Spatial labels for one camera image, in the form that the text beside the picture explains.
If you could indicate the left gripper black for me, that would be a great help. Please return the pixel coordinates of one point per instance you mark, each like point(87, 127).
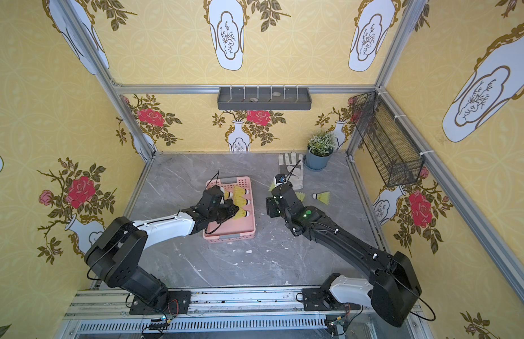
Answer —
point(225, 210)

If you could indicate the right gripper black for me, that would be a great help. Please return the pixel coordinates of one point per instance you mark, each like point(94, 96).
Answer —
point(281, 197)

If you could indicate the yellow shuttlecock five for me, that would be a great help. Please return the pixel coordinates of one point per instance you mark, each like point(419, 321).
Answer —
point(240, 214)

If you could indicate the yellow shuttlecock three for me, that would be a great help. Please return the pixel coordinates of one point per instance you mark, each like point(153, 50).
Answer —
point(240, 201)

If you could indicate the yellow shuttlecock eight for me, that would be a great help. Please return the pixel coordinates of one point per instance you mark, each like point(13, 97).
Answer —
point(272, 186)

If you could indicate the yellow shuttlecock two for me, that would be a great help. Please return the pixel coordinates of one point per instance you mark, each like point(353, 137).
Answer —
point(239, 191)

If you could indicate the yellow shuttlecock seven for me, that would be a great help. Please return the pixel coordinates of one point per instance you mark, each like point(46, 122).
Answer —
point(300, 196)

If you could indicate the yellow shuttlecock six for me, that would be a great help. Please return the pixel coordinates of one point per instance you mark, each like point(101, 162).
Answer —
point(323, 197)

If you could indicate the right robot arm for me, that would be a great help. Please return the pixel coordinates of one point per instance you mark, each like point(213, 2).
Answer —
point(389, 286)

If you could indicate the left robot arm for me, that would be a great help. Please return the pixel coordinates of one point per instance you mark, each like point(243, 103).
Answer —
point(115, 255)

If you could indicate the white grey work glove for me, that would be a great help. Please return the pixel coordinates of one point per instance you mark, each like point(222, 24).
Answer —
point(292, 163)

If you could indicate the potted plant blue pot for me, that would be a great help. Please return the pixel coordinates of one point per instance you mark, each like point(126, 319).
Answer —
point(320, 148)

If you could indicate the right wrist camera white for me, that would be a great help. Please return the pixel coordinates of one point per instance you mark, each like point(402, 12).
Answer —
point(282, 181)

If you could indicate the grey wall shelf tray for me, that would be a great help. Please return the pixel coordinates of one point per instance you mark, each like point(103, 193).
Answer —
point(250, 98)

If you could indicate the black wire mesh basket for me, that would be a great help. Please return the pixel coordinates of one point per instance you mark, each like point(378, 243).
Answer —
point(394, 154)

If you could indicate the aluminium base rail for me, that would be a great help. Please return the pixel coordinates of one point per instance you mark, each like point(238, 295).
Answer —
point(226, 309)

